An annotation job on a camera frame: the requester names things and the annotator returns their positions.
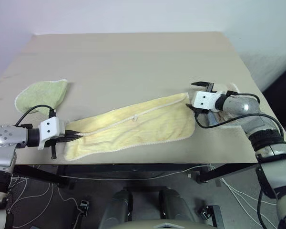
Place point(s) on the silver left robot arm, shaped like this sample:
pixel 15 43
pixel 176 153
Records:
pixel 4 136

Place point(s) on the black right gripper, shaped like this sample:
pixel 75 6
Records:
pixel 203 111

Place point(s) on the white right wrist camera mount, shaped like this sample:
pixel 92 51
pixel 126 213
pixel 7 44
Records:
pixel 205 100

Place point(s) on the black floor clamp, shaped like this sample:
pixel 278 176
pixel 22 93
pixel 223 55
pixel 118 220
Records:
pixel 84 206
pixel 205 213

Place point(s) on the yellow towel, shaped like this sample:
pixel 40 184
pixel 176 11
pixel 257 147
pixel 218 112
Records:
pixel 143 126

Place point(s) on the beige robot torso edge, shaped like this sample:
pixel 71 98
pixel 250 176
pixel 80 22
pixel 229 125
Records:
pixel 166 224

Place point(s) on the black table frame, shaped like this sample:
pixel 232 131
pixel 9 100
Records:
pixel 133 167

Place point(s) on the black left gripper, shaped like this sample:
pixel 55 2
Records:
pixel 54 150

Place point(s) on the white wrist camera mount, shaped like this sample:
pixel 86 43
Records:
pixel 205 100
pixel 50 126

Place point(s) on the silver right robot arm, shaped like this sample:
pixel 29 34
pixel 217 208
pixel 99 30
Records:
pixel 252 119

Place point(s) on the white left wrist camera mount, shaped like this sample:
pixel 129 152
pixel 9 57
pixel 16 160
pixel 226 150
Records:
pixel 50 126

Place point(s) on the cream white towel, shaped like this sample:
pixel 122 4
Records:
pixel 222 87

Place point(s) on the green towel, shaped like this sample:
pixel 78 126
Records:
pixel 43 94

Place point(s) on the dark rounded robot leg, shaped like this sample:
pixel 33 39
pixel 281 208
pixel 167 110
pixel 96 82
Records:
pixel 176 205
pixel 116 207

